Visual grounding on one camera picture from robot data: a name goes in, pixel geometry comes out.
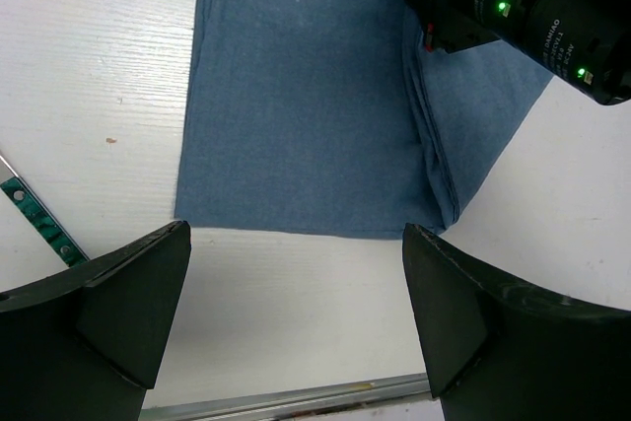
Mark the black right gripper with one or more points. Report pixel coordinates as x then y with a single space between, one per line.
585 43

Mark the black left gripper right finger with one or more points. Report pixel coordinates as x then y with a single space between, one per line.
497 347

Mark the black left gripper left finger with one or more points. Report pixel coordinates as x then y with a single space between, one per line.
87 343

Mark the blue cloth napkin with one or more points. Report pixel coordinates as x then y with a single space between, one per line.
328 117

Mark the fork with green handle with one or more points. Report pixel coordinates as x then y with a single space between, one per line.
39 217

